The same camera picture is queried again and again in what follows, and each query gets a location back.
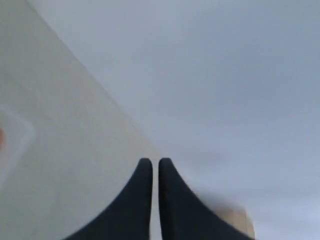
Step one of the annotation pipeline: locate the clear plastic box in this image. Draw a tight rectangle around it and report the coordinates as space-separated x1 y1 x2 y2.
0 104 35 185

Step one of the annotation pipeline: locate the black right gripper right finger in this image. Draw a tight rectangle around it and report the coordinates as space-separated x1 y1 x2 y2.
158 158 255 240

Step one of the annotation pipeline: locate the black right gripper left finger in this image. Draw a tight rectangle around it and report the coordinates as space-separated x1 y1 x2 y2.
66 158 153 240

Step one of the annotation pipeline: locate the brown egg right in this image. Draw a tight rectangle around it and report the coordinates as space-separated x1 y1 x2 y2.
0 128 6 150

